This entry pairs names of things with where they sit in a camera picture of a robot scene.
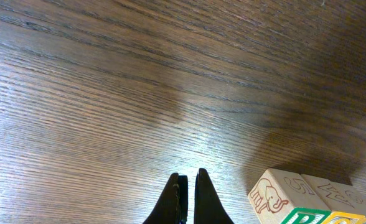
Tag yellow S block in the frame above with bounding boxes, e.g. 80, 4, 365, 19
301, 174, 366, 224

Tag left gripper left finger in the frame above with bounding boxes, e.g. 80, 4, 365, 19
143, 173, 188, 224

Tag green R block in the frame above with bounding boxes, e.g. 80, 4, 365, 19
248, 168, 331, 224

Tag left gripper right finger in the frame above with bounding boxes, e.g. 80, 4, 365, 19
194, 168, 233, 224

